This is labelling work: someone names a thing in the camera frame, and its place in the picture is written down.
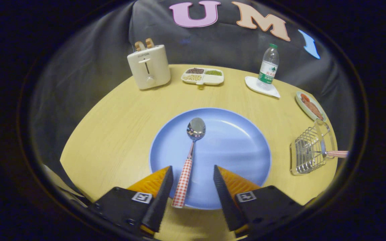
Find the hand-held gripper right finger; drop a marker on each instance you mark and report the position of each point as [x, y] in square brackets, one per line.
[226, 197]

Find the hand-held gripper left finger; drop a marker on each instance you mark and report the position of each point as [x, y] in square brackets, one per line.
[161, 197]

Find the blue round plate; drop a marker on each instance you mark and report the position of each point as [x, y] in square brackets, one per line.
[233, 147]

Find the white square coaster tray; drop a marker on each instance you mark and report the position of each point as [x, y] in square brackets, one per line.
[251, 83]

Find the white divided dish with beans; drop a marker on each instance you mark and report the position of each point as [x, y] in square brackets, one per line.
[213, 79]

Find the green plate with meat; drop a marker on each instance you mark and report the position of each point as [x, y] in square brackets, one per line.
[310, 107]

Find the cream toaster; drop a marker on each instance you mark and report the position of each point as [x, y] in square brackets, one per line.
[149, 67]

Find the clear plastic water bottle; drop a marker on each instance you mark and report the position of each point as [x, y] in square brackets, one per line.
[268, 70]

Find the brown toast slice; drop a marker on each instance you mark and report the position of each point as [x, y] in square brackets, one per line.
[139, 46]
[149, 43]

